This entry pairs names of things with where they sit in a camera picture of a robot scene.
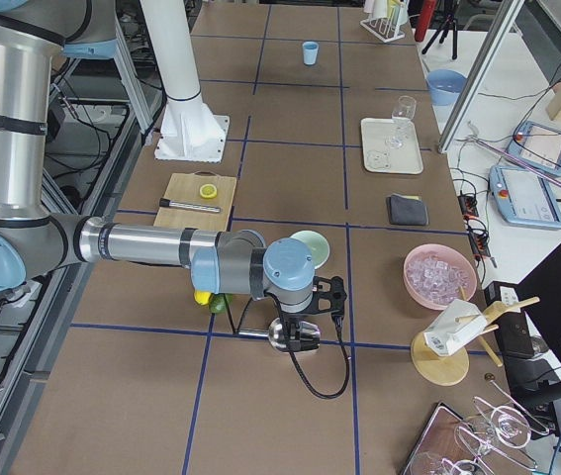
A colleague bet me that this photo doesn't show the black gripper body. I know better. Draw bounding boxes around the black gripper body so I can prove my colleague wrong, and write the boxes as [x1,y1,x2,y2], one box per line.
[279,276,347,346]

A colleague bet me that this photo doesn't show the light green bowl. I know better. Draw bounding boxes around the light green bowl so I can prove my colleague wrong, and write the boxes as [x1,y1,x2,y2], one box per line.
[291,230,330,269]

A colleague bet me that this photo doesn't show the light blue plastic cup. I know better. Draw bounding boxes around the light blue plastic cup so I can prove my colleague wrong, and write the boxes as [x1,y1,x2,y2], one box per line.
[302,41,320,66]

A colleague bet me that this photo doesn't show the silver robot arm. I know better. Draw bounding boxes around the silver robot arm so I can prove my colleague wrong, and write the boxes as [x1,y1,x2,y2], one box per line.
[0,1,346,353]

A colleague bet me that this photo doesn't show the steel ice scoop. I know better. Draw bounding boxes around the steel ice scoop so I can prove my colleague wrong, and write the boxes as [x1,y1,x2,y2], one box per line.
[238,318,321,352]

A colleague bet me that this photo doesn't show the pink bowl with ice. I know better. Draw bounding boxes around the pink bowl with ice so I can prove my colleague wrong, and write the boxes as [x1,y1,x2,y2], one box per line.
[403,243,478,310]

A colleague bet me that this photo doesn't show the blue bowl with fork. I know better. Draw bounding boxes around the blue bowl with fork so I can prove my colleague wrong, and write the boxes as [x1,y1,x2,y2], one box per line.
[426,69,467,106]

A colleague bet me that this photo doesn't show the green lime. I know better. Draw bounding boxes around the green lime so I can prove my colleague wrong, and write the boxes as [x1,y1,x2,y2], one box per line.
[209,294,233,315]

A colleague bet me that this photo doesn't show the wooden paper stand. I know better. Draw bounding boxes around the wooden paper stand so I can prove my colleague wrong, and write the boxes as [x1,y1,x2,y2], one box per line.
[411,297,540,386]

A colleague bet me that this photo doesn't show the yellow lemon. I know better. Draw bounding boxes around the yellow lemon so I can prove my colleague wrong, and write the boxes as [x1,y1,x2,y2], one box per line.
[193,290,212,306]

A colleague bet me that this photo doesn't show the half lemon slice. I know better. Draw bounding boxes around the half lemon slice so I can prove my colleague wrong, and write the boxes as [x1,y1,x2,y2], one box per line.
[199,183,219,200]

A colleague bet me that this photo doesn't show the cream bear tray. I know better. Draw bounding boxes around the cream bear tray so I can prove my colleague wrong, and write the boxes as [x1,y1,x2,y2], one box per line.
[360,118,423,175]

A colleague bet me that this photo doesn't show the wooden cutting board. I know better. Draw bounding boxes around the wooden cutting board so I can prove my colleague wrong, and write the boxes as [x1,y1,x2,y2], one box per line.
[153,173,237,232]

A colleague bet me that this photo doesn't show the steel muddler stick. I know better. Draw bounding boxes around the steel muddler stick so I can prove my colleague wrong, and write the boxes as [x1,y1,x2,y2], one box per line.
[158,198,222,214]

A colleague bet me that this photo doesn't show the glasses on metal tray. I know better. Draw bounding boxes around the glasses on metal tray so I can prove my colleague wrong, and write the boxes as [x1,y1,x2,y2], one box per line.
[401,373,550,474]

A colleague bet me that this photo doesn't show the clear wine glass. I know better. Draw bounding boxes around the clear wine glass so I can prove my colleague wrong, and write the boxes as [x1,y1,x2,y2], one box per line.
[386,95,417,149]

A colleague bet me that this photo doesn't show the near blue teach pendant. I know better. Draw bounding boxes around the near blue teach pendant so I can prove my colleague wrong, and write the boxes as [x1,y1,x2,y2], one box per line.
[489,165,561,230]

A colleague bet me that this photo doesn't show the blue teach pendant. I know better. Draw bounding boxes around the blue teach pendant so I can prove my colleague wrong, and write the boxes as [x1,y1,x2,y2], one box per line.
[489,165,561,230]
[507,121,561,177]

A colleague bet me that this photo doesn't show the black laptop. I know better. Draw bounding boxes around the black laptop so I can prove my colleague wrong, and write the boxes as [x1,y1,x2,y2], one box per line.
[497,243,561,408]

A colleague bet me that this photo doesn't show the far blue teach pendant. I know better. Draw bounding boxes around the far blue teach pendant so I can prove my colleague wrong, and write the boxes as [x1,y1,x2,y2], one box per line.
[507,121,561,177]

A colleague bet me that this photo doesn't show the red fire extinguisher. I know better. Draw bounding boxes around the red fire extinguisher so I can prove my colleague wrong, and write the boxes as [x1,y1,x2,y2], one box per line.
[415,0,436,43]

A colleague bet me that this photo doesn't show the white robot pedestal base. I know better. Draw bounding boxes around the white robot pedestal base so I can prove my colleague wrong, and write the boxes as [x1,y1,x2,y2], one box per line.
[140,0,230,163]

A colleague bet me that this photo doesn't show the white wire cup rack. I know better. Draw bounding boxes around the white wire cup rack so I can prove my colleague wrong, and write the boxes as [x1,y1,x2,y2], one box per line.
[360,0,409,44]

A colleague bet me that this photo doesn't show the black camera tripod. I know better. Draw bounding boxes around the black camera tripod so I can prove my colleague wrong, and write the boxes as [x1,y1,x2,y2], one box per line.
[421,0,460,60]

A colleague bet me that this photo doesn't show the aluminium frame post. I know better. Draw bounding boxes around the aluminium frame post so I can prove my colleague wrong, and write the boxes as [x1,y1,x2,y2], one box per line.
[437,0,524,153]

